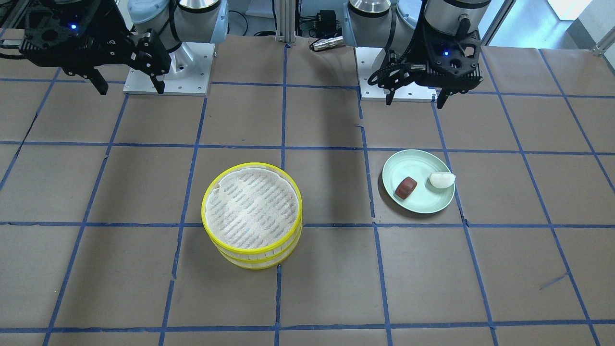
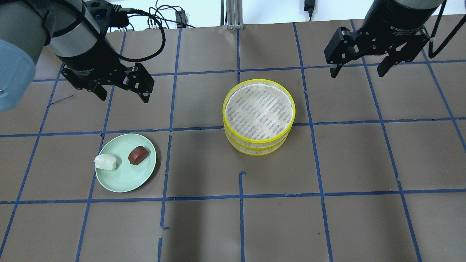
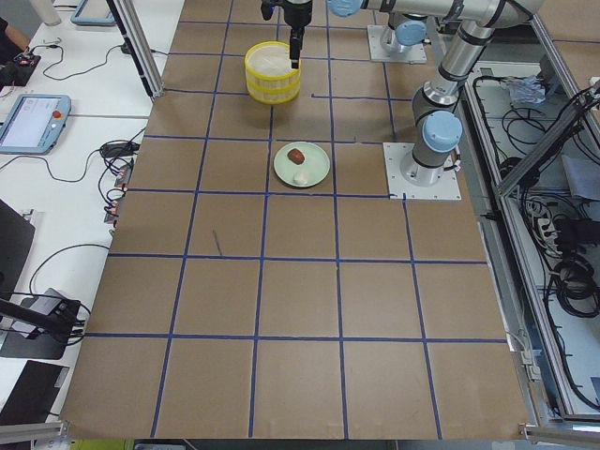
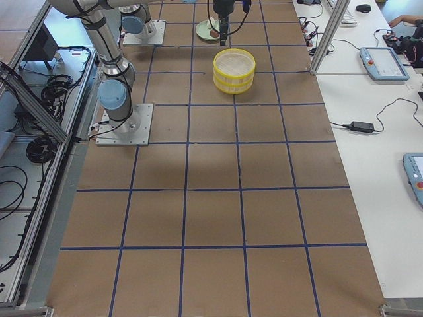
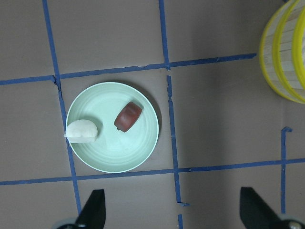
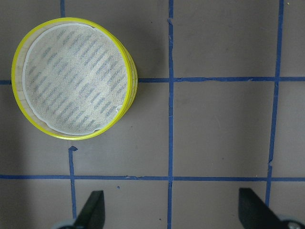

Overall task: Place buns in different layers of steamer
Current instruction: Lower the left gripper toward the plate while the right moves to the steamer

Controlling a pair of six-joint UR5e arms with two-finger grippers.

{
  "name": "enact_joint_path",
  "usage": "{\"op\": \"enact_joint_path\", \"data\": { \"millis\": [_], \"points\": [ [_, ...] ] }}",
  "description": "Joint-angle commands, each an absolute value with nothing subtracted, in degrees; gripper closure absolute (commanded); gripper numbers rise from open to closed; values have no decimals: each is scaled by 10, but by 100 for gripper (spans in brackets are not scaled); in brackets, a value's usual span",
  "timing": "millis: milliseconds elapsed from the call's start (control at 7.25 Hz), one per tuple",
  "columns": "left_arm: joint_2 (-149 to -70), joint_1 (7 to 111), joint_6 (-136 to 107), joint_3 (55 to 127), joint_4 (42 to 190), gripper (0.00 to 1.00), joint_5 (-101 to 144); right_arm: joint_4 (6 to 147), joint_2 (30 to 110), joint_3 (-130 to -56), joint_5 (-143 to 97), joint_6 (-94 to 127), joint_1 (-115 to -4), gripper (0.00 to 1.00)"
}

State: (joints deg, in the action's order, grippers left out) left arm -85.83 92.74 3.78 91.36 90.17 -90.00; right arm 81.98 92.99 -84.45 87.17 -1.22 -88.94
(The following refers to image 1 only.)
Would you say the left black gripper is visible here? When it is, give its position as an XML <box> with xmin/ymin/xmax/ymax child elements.
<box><xmin>368</xmin><ymin>29</ymin><xmax>483</xmax><ymax>109</ymax></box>

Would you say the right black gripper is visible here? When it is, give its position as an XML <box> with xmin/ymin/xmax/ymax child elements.
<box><xmin>18</xmin><ymin>0</ymin><xmax>172</xmax><ymax>96</ymax></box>

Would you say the white bun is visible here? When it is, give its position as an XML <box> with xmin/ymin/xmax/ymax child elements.
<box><xmin>428</xmin><ymin>172</ymin><xmax>456</xmax><ymax>190</ymax></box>

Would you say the dark red bun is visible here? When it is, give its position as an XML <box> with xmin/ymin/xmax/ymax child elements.
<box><xmin>394</xmin><ymin>176</ymin><xmax>418</xmax><ymax>200</ymax></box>

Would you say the yellow steamer layer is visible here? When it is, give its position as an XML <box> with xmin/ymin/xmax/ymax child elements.
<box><xmin>214</xmin><ymin>226</ymin><xmax>303</xmax><ymax>270</ymax></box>
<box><xmin>201</xmin><ymin>162</ymin><xmax>303</xmax><ymax>258</ymax></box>

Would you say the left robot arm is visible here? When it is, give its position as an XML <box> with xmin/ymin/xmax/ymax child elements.
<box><xmin>343</xmin><ymin>0</ymin><xmax>490</xmax><ymax>108</ymax></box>

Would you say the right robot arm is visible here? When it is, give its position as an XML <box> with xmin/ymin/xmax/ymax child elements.
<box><xmin>17</xmin><ymin>0</ymin><xmax>229</xmax><ymax>96</ymax></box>

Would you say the silver cylindrical connector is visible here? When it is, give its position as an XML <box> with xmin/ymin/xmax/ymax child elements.
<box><xmin>309</xmin><ymin>37</ymin><xmax>345</xmax><ymax>52</ymax></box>

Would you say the light green plate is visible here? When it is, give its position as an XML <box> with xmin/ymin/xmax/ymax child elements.
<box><xmin>381</xmin><ymin>149</ymin><xmax>455</xmax><ymax>214</ymax></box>

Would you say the black power adapter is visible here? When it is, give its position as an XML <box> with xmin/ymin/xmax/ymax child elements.
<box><xmin>314</xmin><ymin>10</ymin><xmax>337</xmax><ymax>35</ymax></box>

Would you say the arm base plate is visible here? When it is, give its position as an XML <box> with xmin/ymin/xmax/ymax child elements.
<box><xmin>355</xmin><ymin>46</ymin><xmax>438</xmax><ymax>102</ymax></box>
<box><xmin>123</xmin><ymin>42</ymin><xmax>216</xmax><ymax>97</ymax></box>

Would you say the aluminium frame post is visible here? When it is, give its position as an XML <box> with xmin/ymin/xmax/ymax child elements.
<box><xmin>273</xmin><ymin>0</ymin><xmax>298</xmax><ymax>45</ymax></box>

